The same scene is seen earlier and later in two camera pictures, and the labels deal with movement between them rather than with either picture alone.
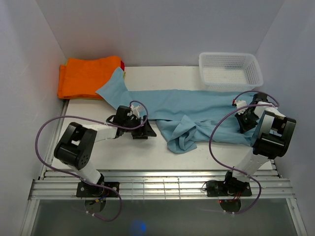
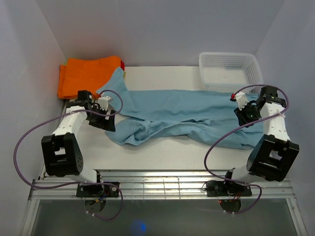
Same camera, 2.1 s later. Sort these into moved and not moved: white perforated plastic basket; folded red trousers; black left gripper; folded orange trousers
Moved: black left gripper
Not moved: folded red trousers; folded orange trousers; white perforated plastic basket
